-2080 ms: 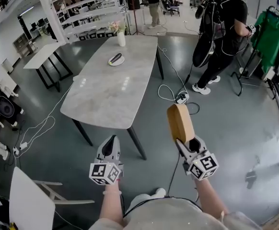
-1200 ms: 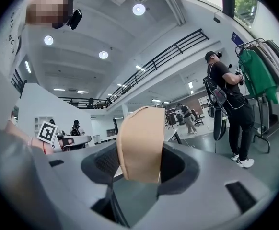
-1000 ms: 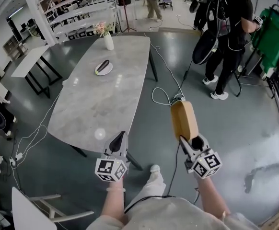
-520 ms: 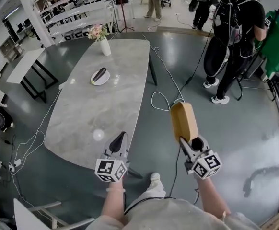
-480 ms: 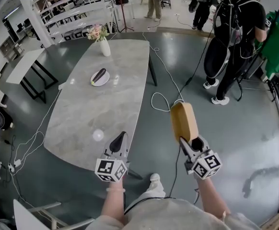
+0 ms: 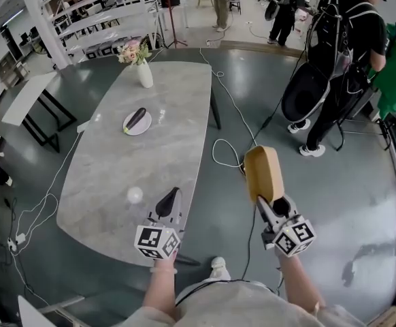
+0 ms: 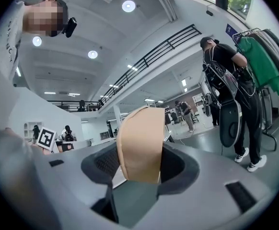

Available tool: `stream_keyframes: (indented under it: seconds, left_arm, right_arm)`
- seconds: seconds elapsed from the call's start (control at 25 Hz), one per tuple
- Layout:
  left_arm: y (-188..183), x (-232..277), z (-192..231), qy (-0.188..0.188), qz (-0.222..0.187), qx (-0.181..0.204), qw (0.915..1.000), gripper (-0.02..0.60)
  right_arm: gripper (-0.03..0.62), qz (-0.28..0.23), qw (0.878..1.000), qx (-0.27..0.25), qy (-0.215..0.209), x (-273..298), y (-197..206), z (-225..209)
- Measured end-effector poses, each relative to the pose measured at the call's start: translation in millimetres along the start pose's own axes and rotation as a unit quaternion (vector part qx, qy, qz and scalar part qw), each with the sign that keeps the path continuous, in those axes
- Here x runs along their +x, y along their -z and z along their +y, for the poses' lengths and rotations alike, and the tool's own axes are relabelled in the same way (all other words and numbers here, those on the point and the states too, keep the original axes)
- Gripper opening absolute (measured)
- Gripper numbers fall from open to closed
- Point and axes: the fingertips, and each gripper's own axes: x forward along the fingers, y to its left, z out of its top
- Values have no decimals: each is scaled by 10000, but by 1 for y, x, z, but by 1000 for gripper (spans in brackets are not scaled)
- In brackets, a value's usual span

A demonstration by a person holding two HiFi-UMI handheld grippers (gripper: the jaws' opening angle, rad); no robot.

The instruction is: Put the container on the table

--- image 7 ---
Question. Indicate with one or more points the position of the black head-worn camera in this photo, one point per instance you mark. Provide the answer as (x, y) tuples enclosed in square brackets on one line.
[(70, 27)]

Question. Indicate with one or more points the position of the person's white printed shirt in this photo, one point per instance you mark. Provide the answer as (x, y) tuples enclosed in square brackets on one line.
[(8, 44)]

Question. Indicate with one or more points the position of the round ceiling lamp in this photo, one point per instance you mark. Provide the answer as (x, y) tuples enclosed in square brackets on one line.
[(37, 41), (128, 6), (92, 54)]

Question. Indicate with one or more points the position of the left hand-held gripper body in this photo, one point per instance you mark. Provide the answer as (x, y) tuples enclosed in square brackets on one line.
[(46, 138)]

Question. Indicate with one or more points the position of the black balcony railing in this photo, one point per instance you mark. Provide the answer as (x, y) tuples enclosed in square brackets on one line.
[(151, 56)]

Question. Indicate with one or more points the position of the green shirt on hanger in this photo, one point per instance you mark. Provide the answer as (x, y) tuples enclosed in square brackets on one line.
[(259, 63)]

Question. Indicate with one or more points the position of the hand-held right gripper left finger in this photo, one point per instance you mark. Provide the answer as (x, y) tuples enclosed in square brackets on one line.
[(65, 176)]

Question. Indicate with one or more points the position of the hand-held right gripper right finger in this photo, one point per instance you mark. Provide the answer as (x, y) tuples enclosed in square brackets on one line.
[(213, 183)]

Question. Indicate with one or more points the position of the metal clothes rack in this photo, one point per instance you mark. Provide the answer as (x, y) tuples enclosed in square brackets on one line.
[(270, 128)]

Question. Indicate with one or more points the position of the blue wall sign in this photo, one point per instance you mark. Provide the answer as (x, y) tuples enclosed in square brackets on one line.
[(229, 30)]

